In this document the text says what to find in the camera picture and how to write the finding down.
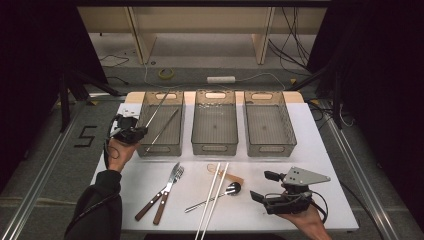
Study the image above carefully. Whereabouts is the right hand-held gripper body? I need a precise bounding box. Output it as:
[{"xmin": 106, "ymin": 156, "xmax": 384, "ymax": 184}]
[{"xmin": 262, "ymin": 166, "xmax": 332, "ymax": 215}]

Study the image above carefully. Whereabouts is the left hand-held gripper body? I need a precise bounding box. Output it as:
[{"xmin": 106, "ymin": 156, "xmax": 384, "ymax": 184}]
[{"xmin": 108, "ymin": 111, "xmax": 142, "ymax": 145}]

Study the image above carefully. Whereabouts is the metal chopstick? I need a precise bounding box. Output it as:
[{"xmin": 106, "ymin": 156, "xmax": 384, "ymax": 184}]
[
  {"xmin": 144, "ymin": 89, "xmax": 171, "ymax": 129},
  {"xmin": 143, "ymin": 107, "xmax": 180, "ymax": 156}
]

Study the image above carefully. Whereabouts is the metal spoon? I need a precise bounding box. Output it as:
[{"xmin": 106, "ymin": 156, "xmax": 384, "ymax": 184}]
[{"xmin": 184, "ymin": 181, "xmax": 242, "ymax": 214}]

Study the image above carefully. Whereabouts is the grey transparent plastic bin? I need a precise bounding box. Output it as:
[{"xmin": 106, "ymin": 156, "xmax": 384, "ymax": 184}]
[
  {"xmin": 131, "ymin": 90, "xmax": 185, "ymax": 158},
  {"xmin": 243, "ymin": 90, "xmax": 298, "ymax": 158},
  {"xmin": 190, "ymin": 89, "xmax": 240, "ymax": 156}
]

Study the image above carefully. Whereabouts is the wooden spoon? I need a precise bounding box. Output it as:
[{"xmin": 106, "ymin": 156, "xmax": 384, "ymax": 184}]
[{"xmin": 206, "ymin": 162, "xmax": 245, "ymax": 185}]

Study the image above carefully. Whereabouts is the wooden-handled fork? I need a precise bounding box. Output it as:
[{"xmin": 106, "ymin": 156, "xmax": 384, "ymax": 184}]
[{"xmin": 134, "ymin": 165, "xmax": 185, "ymax": 222}]

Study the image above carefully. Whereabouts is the person's left hand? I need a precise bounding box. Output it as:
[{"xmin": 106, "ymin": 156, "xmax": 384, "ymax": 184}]
[{"xmin": 105, "ymin": 137, "xmax": 141, "ymax": 174}]

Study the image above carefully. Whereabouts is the person's right hand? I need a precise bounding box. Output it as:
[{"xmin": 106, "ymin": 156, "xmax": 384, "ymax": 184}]
[{"xmin": 278, "ymin": 207, "xmax": 333, "ymax": 240}]

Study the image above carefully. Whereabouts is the white table mat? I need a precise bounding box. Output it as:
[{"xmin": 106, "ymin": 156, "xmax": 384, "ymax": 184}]
[{"xmin": 89, "ymin": 101, "xmax": 360, "ymax": 233}]

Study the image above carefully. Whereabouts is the yellow tape roll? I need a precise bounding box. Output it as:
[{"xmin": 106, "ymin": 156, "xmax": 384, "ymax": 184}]
[{"xmin": 157, "ymin": 67, "xmax": 175, "ymax": 81}]

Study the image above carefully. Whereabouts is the black metal stand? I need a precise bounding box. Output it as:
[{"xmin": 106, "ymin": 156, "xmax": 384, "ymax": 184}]
[
  {"xmin": 58, "ymin": 68, "xmax": 123, "ymax": 133},
  {"xmin": 288, "ymin": 63, "xmax": 344, "ymax": 130}
]

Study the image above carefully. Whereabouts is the white power strip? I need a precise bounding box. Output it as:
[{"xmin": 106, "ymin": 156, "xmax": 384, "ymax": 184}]
[{"xmin": 206, "ymin": 75, "xmax": 237, "ymax": 85}]

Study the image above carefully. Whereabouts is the black curtain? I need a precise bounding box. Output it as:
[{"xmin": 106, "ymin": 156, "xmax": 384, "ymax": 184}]
[
  {"xmin": 0, "ymin": 0, "xmax": 108, "ymax": 194},
  {"xmin": 306, "ymin": 0, "xmax": 424, "ymax": 231}
]

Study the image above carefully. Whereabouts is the pale wooden shelf unit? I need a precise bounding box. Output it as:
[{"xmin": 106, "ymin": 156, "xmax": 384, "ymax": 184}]
[{"xmin": 76, "ymin": 6, "xmax": 328, "ymax": 66}]

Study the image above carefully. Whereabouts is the left hand-held gripper black cable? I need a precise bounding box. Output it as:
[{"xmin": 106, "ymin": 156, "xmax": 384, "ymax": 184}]
[{"xmin": 64, "ymin": 114, "xmax": 123, "ymax": 236}]

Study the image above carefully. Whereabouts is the short aluminium rail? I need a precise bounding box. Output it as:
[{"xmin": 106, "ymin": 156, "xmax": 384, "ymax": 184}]
[{"xmin": 87, "ymin": 92, "xmax": 128, "ymax": 101}]

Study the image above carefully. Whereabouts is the thin black floor cable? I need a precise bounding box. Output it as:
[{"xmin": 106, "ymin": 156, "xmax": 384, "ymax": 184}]
[{"xmin": 98, "ymin": 54, "xmax": 130, "ymax": 69}]

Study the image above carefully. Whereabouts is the long black floor cable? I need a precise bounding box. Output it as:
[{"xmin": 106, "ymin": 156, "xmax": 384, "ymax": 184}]
[{"xmin": 339, "ymin": 180, "xmax": 386, "ymax": 240}]

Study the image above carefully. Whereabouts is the aluminium floor rail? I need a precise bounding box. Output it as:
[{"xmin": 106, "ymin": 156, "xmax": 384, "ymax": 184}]
[
  {"xmin": 0, "ymin": 99, "xmax": 88, "ymax": 240},
  {"xmin": 318, "ymin": 99, "xmax": 403, "ymax": 240}
]

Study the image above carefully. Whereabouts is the white floor cable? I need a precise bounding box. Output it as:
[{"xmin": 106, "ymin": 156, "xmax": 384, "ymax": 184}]
[{"xmin": 235, "ymin": 72, "xmax": 288, "ymax": 90}]

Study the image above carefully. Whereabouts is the bundle of black cables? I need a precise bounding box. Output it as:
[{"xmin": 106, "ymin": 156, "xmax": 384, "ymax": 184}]
[{"xmin": 268, "ymin": 7, "xmax": 321, "ymax": 76}]

